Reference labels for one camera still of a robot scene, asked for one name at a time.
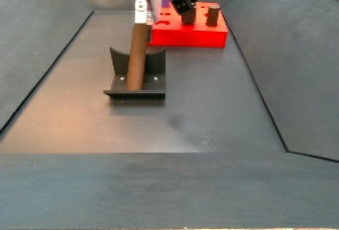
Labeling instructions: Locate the brown oval cylinder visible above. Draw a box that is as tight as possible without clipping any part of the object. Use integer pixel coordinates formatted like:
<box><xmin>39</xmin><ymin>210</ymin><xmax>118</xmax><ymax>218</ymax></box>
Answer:
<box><xmin>127</xmin><ymin>24</ymin><xmax>150</xmax><ymax>90</ymax></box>

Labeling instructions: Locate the red foam shape board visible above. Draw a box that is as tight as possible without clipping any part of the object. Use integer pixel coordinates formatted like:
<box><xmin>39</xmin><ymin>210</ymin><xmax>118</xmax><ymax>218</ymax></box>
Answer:
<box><xmin>149</xmin><ymin>2</ymin><xmax>229</xmax><ymax>48</ymax></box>

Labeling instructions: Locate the black curved fixture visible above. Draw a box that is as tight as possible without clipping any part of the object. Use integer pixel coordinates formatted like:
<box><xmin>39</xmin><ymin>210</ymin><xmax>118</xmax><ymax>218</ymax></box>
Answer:
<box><xmin>103</xmin><ymin>47</ymin><xmax>166</xmax><ymax>100</ymax></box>

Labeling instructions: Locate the purple rectangular block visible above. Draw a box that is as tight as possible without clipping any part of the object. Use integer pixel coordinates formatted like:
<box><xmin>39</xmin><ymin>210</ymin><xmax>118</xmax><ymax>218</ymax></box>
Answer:
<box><xmin>162</xmin><ymin>0</ymin><xmax>171</xmax><ymax>8</ymax></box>

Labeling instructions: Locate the brown heart-shaped peg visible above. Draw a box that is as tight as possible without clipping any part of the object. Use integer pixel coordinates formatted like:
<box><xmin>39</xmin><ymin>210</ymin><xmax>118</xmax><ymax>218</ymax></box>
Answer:
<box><xmin>182</xmin><ymin>8</ymin><xmax>197</xmax><ymax>26</ymax></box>

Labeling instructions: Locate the brown hexagonal peg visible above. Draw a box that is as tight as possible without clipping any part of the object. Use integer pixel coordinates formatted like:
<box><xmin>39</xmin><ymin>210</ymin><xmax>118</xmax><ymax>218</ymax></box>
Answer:
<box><xmin>207</xmin><ymin>6</ymin><xmax>221</xmax><ymax>27</ymax></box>

